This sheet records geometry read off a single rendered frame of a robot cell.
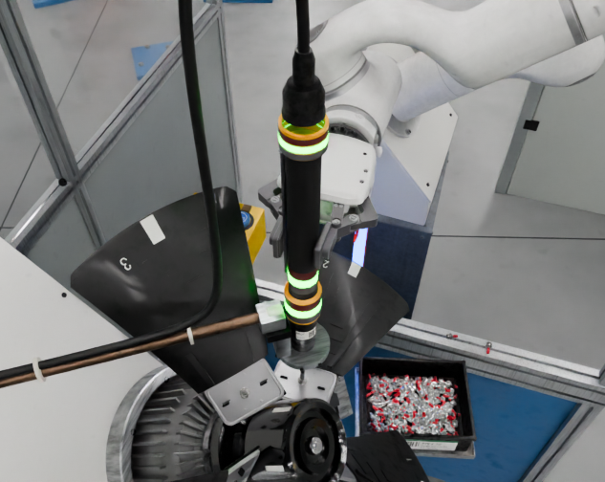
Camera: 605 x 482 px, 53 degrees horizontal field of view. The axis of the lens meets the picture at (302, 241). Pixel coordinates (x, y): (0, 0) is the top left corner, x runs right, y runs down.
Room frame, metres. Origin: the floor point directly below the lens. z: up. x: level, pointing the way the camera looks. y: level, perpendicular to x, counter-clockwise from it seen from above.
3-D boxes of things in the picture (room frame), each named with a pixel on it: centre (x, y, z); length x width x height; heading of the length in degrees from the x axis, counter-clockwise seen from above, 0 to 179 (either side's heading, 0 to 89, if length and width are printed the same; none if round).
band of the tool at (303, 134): (0.41, 0.00, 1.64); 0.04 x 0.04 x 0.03
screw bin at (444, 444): (0.55, -0.22, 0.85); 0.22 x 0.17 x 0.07; 87
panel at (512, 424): (0.73, -0.21, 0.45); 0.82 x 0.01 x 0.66; 72
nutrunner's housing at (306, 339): (0.41, 0.00, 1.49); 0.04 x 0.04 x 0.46
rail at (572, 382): (0.73, -0.21, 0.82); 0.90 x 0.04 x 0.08; 72
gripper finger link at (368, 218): (0.47, -0.06, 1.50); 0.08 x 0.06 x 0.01; 42
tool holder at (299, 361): (0.41, 0.01, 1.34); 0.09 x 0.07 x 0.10; 107
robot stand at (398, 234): (1.11, -0.20, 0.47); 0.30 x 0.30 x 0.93; 73
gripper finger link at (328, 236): (0.42, -0.04, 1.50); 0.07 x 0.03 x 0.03; 162
